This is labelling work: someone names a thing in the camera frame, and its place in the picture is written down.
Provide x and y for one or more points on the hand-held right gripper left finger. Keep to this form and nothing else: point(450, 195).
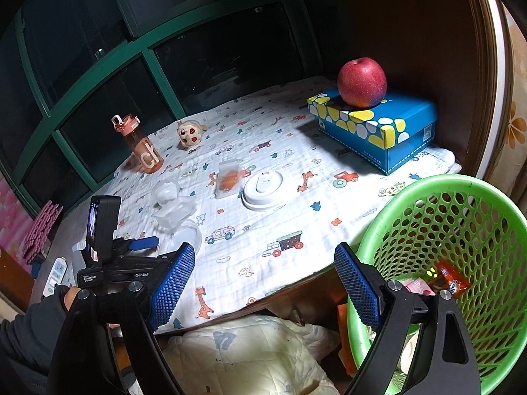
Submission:
point(171, 284)

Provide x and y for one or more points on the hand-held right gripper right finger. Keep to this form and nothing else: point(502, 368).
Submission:
point(358, 288)

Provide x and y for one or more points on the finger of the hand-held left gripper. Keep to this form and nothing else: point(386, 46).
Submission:
point(144, 242)

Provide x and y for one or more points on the clear plastic bowl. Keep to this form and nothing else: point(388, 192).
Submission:
point(189, 234)

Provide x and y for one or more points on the pink snack wrapper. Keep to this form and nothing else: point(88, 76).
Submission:
point(416, 286)

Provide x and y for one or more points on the orange snack wrapper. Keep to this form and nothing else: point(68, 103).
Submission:
point(451, 279)

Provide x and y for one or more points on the clear packet with orange contents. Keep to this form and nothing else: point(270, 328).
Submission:
point(228, 179)

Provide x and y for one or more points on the white plastic cup lid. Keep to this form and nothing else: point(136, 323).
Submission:
point(265, 189)

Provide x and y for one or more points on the green mesh wastebasket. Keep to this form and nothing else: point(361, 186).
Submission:
point(453, 179)

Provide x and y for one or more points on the person's left hand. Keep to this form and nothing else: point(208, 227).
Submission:
point(51, 317)

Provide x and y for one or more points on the orange box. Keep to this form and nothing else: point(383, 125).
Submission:
point(343, 337)

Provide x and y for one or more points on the pink foam mat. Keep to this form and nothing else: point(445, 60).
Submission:
point(41, 230)

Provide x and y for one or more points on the white remote control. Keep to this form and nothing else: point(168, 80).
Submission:
point(55, 273)

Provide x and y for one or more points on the white bucket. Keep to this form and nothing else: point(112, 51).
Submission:
point(409, 349)

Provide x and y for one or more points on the orange water bottle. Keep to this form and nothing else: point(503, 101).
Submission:
point(144, 152)

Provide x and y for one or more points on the pink floral board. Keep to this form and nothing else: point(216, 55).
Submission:
point(12, 214)

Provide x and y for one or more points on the white quilted jacket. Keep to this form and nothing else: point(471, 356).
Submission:
point(247, 349)

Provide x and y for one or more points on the white printed blanket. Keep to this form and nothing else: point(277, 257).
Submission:
point(288, 214)

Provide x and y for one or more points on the small beige monkey toy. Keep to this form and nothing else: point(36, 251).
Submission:
point(190, 133)

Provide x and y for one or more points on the blue spotted cardboard box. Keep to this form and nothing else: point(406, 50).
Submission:
point(411, 111)

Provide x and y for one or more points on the red apple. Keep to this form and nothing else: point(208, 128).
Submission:
point(362, 82)

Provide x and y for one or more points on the floral beige pillow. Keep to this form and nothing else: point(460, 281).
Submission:
point(514, 123)

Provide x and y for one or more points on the brown wooden panel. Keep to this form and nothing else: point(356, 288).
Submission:
point(432, 28)

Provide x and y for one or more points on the green window frame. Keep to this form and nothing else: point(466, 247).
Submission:
point(164, 90)

